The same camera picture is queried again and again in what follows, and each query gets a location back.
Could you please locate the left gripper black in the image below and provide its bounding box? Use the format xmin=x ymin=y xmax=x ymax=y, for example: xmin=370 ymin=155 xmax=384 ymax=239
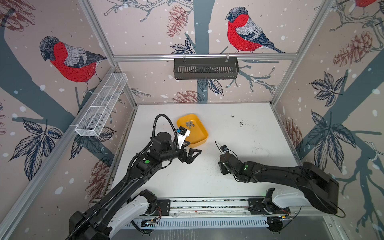
xmin=160 ymin=139 xmax=202 ymax=163

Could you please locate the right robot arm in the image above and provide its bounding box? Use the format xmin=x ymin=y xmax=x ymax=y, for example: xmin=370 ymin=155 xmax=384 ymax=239
xmin=219 ymin=152 xmax=339 ymax=215

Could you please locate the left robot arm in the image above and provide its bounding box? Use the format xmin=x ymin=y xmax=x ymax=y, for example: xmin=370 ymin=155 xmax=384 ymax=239
xmin=67 ymin=127 xmax=201 ymax=240

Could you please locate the yellow plastic tray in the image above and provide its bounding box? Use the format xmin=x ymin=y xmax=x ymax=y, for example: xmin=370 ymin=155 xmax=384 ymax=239
xmin=177 ymin=114 xmax=209 ymax=148

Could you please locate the staple strips pile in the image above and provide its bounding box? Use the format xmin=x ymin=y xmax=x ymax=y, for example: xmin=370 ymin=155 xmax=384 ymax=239
xmin=186 ymin=121 xmax=195 ymax=129

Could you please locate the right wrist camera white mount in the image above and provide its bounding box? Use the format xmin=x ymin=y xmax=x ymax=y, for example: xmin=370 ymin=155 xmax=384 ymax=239
xmin=219 ymin=145 xmax=229 ymax=155

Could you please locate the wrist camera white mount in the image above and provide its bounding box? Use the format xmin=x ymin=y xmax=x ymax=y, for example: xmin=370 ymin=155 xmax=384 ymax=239
xmin=219 ymin=145 xmax=229 ymax=155
xmin=177 ymin=126 xmax=191 ymax=149

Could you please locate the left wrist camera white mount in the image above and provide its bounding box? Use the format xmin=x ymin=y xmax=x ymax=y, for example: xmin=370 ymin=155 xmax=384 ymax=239
xmin=177 ymin=126 xmax=191 ymax=149

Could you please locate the aluminium rail front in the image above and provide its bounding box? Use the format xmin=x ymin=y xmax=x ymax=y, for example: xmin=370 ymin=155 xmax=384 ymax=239
xmin=86 ymin=196 xmax=334 ymax=218

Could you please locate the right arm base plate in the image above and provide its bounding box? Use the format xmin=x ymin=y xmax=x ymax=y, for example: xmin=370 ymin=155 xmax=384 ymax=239
xmin=248 ymin=198 xmax=291 ymax=215

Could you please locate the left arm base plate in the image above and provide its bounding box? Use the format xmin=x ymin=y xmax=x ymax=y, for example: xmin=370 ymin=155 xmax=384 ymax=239
xmin=147 ymin=200 xmax=171 ymax=216

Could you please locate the black hanging wire basket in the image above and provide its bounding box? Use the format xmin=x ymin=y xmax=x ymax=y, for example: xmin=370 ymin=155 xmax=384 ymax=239
xmin=174 ymin=58 xmax=239 ymax=80

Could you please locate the white wire mesh shelf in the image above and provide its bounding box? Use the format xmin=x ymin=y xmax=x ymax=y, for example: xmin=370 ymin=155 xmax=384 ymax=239
xmin=75 ymin=73 xmax=128 ymax=137

